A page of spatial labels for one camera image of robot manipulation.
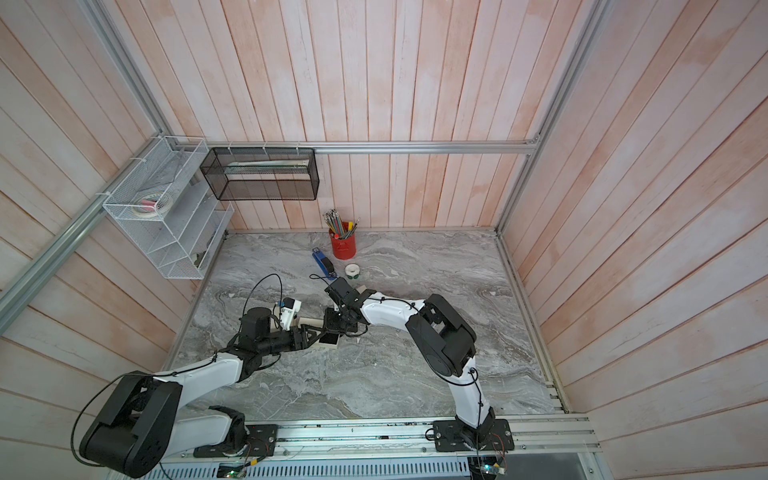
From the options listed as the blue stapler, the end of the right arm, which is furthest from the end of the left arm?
the blue stapler

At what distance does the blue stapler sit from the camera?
1.06 meters

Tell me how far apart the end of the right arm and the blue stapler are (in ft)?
0.77

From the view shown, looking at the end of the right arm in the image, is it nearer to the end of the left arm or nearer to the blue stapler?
the end of the left arm

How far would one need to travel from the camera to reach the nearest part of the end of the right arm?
0.69m
